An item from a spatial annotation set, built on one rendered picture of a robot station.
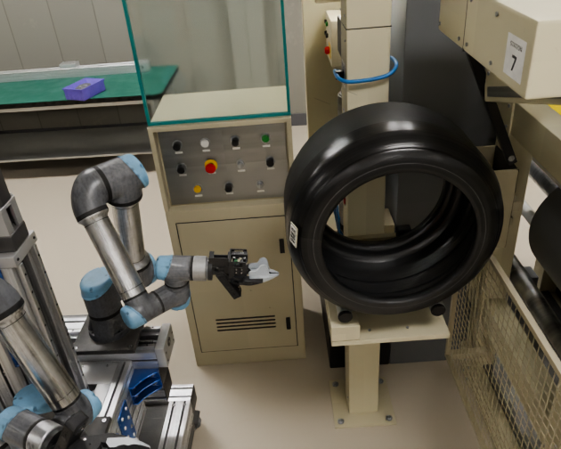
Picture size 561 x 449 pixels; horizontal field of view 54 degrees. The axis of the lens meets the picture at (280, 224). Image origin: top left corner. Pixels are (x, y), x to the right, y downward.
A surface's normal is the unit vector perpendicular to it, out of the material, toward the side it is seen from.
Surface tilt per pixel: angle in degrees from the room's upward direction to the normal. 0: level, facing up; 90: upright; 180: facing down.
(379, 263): 35
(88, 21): 90
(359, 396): 90
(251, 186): 90
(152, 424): 0
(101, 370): 0
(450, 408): 0
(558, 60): 90
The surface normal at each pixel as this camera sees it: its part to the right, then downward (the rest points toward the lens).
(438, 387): -0.07, -0.85
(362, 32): 0.03, 0.52
